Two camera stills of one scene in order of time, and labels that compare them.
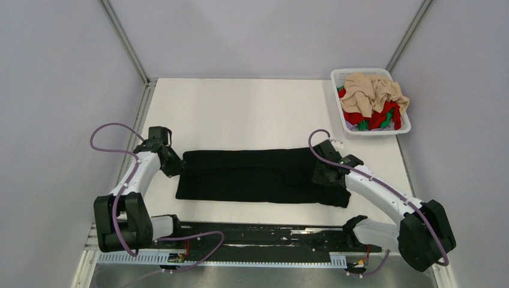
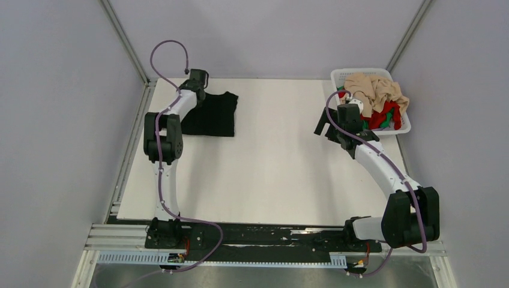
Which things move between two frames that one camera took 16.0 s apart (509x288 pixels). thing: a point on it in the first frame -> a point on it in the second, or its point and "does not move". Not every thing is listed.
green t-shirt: (385, 122) does not move
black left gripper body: (174, 164) -> (200, 104)
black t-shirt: (259, 176) -> (215, 116)
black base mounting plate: (268, 237) does not move
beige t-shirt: (366, 94) does not move
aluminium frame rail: (143, 112) does not move
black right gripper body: (319, 176) -> (333, 133)
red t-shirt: (377, 117) does not move
